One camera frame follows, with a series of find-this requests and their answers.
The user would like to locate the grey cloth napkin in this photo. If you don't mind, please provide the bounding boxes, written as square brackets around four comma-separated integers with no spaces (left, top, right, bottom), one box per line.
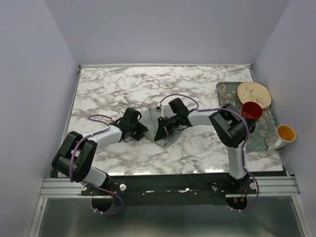
[139,107,183,147]

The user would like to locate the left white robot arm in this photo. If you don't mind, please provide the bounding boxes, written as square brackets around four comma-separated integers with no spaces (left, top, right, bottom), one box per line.
[52,108,148,195]

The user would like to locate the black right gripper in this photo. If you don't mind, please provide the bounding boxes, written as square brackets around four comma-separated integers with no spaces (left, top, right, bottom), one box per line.
[155,115,180,142]

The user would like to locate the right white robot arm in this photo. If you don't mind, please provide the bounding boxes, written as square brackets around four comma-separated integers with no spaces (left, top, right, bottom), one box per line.
[154,98,249,194]

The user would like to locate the white mug yellow inside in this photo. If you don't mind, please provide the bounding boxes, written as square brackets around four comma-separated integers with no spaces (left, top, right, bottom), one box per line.
[265,125,296,151]

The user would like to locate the aluminium frame rail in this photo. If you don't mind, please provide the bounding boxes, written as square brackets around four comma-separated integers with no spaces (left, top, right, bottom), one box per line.
[256,176,301,197]

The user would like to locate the black mounting base bar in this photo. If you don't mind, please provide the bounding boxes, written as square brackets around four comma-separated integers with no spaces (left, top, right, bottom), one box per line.
[81,173,256,206]

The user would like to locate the floral blue tray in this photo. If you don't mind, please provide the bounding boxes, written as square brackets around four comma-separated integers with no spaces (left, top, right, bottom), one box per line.
[216,81,279,151]

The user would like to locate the beige floral plate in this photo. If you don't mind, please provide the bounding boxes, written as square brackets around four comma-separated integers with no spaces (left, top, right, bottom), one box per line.
[237,82,272,109]

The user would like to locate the black mug red inside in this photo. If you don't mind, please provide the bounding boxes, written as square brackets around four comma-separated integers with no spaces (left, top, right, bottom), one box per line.
[241,101,263,133]

